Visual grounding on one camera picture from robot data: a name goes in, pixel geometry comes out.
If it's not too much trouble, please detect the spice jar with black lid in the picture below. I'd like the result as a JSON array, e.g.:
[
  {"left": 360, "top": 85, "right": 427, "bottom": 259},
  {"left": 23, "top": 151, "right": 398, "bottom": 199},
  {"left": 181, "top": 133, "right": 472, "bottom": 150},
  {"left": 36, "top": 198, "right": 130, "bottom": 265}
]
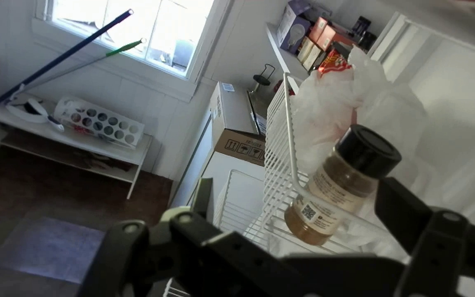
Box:
[{"left": 284, "top": 123, "right": 402, "bottom": 247}]

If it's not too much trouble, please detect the blue grey floor rug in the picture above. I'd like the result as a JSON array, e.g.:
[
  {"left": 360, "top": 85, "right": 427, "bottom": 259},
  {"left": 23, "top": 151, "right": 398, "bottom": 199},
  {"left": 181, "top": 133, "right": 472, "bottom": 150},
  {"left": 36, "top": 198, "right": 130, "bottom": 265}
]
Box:
[{"left": 0, "top": 212, "right": 107, "bottom": 287}]

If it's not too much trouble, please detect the white plastic bag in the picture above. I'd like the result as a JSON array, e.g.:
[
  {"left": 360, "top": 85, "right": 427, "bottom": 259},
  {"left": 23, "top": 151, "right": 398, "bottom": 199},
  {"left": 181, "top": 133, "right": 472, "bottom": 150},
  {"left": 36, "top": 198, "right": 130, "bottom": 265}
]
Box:
[{"left": 289, "top": 46, "right": 434, "bottom": 249}]

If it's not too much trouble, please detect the tan cardboard box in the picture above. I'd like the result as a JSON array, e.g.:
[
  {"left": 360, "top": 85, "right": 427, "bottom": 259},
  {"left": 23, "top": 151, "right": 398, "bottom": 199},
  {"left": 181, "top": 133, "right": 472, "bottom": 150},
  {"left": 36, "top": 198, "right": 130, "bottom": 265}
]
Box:
[{"left": 297, "top": 36, "right": 325, "bottom": 72}]

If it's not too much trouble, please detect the blue broom handle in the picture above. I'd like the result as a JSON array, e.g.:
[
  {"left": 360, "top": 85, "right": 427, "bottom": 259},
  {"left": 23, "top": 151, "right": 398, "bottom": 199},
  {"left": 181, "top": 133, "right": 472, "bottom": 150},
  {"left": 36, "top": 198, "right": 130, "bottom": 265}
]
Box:
[{"left": 0, "top": 6, "right": 135, "bottom": 125}]

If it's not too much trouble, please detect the purple cardboard box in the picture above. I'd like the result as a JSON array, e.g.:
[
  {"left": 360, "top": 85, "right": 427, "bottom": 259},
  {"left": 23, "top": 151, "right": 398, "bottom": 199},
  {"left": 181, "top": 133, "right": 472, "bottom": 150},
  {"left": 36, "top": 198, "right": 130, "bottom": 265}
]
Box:
[{"left": 275, "top": 0, "right": 313, "bottom": 54}]

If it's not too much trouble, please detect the orange red package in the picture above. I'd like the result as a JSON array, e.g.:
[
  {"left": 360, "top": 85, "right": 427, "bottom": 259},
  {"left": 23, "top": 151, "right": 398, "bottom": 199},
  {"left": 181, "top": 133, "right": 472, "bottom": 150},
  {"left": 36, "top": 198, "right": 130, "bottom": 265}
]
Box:
[{"left": 317, "top": 46, "right": 355, "bottom": 76}]

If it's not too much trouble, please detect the white framed window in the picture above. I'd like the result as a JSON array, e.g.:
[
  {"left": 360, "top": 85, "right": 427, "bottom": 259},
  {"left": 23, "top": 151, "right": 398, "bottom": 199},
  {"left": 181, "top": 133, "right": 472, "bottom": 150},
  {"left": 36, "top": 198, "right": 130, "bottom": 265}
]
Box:
[{"left": 30, "top": 0, "right": 234, "bottom": 104}]

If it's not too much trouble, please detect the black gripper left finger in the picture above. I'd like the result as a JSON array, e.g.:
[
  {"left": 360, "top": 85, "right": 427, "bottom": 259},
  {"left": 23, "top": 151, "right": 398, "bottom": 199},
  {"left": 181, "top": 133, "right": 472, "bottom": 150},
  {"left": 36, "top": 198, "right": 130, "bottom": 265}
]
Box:
[{"left": 190, "top": 176, "right": 216, "bottom": 222}]

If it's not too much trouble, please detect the white plastic tray with holes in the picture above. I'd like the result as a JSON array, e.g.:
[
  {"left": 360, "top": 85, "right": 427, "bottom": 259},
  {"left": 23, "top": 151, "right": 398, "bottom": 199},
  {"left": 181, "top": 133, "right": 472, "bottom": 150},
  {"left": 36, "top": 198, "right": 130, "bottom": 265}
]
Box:
[{"left": 54, "top": 95, "right": 147, "bottom": 148}]

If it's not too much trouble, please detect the red cardboard box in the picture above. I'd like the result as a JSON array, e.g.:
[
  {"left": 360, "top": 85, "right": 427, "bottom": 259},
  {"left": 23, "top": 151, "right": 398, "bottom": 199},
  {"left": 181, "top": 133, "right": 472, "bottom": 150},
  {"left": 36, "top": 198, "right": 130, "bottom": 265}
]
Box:
[{"left": 308, "top": 14, "right": 341, "bottom": 52}]

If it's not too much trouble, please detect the white dustpan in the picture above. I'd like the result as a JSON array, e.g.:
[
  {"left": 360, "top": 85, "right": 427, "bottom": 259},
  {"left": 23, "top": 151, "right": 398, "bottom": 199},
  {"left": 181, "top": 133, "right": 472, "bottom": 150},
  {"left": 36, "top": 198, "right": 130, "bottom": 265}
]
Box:
[{"left": 5, "top": 95, "right": 66, "bottom": 130}]

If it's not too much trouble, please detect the white wire rack holding bag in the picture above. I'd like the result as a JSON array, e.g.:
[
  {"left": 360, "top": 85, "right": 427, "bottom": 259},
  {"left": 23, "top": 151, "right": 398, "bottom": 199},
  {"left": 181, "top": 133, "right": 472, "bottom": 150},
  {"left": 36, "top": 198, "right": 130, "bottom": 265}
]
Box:
[{"left": 242, "top": 71, "right": 416, "bottom": 260}]

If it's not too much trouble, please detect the white low shelf bench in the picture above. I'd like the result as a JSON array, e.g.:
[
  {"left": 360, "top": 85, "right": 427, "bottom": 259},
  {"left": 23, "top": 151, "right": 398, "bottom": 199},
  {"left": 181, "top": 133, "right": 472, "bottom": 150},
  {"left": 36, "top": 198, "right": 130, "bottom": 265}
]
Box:
[{"left": 0, "top": 100, "right": 153, "bottom": 201}]

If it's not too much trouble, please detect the black metal stand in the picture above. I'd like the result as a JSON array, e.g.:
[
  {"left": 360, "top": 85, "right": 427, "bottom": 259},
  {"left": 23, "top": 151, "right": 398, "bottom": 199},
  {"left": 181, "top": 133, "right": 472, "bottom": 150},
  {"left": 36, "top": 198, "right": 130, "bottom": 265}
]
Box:
[{"left": 251, "top": 62, "right": 277, "bottom": 95}]

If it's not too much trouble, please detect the green tipped mop handle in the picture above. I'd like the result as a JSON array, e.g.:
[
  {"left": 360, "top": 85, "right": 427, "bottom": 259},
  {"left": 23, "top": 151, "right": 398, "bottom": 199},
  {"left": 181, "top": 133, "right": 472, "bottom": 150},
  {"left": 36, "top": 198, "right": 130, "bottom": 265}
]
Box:
[{"left": 12, "top": 38, "right": 145, "bottom": 105}]

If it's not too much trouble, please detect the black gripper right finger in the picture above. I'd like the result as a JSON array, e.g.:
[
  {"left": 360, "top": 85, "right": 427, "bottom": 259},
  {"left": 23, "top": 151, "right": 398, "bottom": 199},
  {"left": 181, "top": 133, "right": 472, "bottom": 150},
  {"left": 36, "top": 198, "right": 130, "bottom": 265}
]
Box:
[{"left": 374, "top": 176, "right": 435, "bottom": 259}]

